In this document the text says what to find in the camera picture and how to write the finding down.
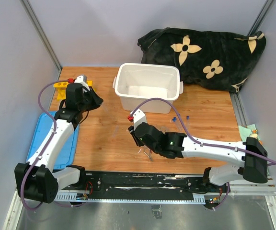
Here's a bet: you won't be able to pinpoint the clear test tube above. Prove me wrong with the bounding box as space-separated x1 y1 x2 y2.
112 126 119 138
101 103 110 115

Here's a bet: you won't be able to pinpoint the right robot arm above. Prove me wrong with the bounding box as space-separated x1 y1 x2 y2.
128 122 268 192

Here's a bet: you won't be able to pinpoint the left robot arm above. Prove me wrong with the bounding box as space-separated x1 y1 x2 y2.
14 82 103 208

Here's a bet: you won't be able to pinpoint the yellow test tube rack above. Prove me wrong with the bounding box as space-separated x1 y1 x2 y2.
53 80 94 101

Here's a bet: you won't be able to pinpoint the white plastic bin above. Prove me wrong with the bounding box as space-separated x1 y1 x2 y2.
113 63 184 112

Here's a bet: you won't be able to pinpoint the blue plastic tray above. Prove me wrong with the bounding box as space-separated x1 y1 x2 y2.
26 113 80 170

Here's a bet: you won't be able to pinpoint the metal crucible tongs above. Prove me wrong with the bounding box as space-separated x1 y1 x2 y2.
138 146 153 161

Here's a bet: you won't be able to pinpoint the small glass beaker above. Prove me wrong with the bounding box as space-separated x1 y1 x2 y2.
160 126 169 133

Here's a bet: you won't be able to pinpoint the blue capped test tube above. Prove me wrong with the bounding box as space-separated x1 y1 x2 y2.
172 117 183 131
185 115 190 130

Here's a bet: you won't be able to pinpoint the black floral blanket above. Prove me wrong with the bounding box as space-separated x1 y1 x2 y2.
138 27 266 93

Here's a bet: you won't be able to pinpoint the green printed cloth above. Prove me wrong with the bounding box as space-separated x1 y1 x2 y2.
238 125 268 184

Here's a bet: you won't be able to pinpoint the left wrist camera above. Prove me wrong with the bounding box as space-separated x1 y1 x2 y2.
68 74 88 84

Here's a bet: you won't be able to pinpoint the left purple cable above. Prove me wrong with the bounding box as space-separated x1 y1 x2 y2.
19 82 88 211

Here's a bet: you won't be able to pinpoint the purple cable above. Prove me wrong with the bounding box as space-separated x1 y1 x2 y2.
131 97 276 211
19 82 88 211

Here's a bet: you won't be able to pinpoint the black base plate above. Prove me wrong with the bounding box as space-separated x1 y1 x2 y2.
58 170 221 202

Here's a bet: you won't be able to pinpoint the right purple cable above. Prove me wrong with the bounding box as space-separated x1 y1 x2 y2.
131 97 276 211

